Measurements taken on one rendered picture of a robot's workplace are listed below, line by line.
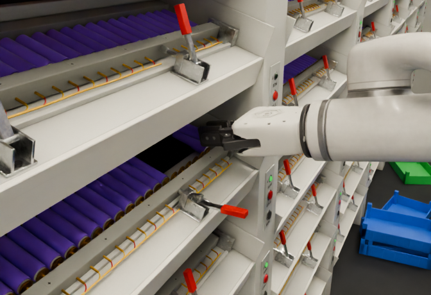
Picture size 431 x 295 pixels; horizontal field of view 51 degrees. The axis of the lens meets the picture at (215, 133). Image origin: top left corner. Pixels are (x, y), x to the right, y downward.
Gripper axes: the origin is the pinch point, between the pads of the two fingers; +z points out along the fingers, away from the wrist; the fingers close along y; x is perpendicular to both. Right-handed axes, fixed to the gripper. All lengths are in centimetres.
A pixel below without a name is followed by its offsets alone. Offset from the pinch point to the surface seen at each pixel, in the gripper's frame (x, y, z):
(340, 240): 82, -103, 14
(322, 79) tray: 5, -58, 0
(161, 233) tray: 7.2, 18.0, -0.3
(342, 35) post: -3, -77, -2
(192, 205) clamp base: 6.0, 12.4, -1.7
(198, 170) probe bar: 3.8, 5.7, 0.7
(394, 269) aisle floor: 104, -119, -4
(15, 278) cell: 2.5, 35.3, 3.9
